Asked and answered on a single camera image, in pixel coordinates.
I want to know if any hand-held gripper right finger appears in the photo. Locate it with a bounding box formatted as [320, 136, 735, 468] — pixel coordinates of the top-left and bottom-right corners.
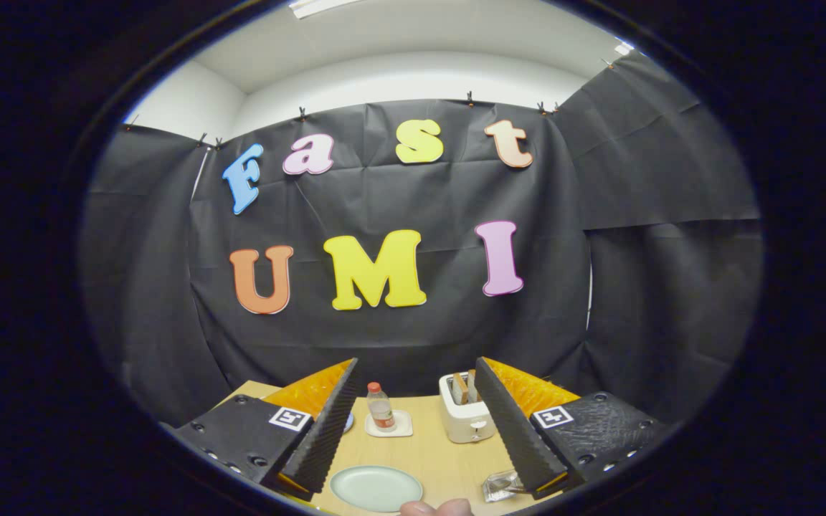
[474, 356, 672, 501]

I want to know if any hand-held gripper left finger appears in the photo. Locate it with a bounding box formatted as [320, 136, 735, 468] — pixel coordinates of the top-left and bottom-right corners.
[162, 358, 360, 502]

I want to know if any white toaster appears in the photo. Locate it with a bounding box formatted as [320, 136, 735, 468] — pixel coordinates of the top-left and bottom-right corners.
[439, 371, 497, 444]

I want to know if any clear cutlery drainer basket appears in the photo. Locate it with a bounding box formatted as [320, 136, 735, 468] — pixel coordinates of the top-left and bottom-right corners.
[482, 469, 528, 503]

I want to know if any clear bottle with red cap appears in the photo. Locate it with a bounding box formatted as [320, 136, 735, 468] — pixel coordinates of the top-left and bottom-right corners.
[366, 382, 396, 432]

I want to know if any white square coaster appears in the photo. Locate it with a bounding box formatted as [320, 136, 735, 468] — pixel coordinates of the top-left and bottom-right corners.
[364, 410, 414, 439]

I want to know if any light green plate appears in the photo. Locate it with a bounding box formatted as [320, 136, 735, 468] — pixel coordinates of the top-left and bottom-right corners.
[329, 465, 424, 513]

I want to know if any white ceiling light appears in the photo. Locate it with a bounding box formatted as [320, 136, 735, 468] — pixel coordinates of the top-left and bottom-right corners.
[288, 0, 360, 19]

